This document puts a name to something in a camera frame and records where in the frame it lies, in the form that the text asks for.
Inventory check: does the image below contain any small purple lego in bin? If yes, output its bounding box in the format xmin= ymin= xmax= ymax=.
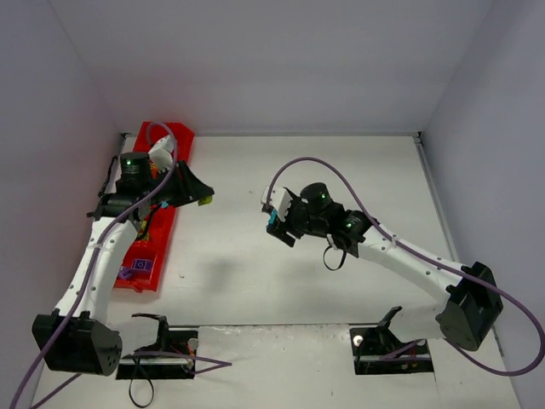
xmin=118 ymin=266 xmax=133 ymax=280

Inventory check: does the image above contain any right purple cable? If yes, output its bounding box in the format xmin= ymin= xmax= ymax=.
xmin=268 ymin=156 xmax=545 ymax=377

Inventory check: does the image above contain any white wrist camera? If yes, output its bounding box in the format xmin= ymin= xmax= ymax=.
xmin=148 ymin=135 xmax=175 ymax=172
xmin=261 ymin=185 xmax=293 ymax=222

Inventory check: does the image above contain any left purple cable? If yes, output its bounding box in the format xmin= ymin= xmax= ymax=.
xmin=8 ymin=121 xmax=233 ymax=409

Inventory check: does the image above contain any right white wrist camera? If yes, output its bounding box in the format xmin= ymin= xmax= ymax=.
xmin=261 ymin=185 xmax=293 ymax=222

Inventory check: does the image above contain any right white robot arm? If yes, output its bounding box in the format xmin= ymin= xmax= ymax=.
xmin=261 ymin=182 xmax=503 ymax=352

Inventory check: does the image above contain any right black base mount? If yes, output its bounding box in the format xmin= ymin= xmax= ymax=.
xmin=349 ymin=307 xmax=434 ymax=376

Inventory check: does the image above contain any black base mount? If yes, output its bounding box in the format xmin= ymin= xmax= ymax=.
xmin=116 ymin=313 xmax=198 ymax=380
xmin=349 ymin=307 xmax=434 ymax=376

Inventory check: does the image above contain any red divided plastic bin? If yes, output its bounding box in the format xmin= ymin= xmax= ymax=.
xmin=114 ymin=121 xmax=195 ymax=293

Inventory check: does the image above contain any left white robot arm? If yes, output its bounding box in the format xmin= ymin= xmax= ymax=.
xmin=32 ymin=152 xmax=214 ymax=376

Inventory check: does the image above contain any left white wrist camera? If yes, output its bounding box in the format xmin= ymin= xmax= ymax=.
xmin=148 ymin=135 xmax=175 ymax=172

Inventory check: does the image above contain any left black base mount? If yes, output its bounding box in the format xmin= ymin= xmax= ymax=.
xmin=116 ymin=313 xmax=198 ymax=380

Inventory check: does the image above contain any small green lego block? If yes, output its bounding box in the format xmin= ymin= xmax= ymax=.
xmin=198 ymin=196 xmax=213 ymax=205

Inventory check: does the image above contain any purple cable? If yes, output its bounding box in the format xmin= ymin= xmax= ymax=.
xmin=268 ymin=156 xmax=545 ymax=377
xmin=8 ymin=121 xmax=233 ymax=409

